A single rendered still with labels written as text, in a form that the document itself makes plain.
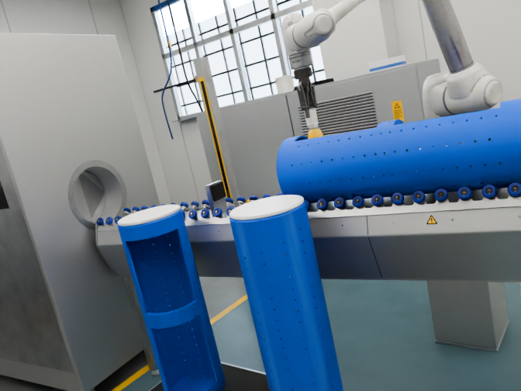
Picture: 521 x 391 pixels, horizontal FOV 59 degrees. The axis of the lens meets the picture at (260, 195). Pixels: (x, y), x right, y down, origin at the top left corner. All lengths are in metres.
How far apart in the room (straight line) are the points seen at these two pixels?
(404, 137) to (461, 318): 1.19
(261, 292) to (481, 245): 0.76
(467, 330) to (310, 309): 1.11
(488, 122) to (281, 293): 0.87
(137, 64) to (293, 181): 5.47
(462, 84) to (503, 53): 2.37
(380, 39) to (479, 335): 2.81
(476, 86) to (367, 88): 1.46
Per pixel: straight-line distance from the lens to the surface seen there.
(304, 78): 1.94
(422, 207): 1.72
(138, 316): 2.81
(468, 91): 2.17
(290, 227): 1.58
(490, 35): 4.55
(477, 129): 1.63
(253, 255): 1.61
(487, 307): 2.52
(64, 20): 6.70
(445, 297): 2.55
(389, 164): 1.67
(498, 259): 1.76
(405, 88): 3.40
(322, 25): 1.77
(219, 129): 2.53
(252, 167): 4.20
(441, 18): 2.14
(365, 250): 1.83
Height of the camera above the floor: 1.39
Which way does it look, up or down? 11 degrees down
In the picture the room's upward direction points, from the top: 12 degrees counter-clockwise
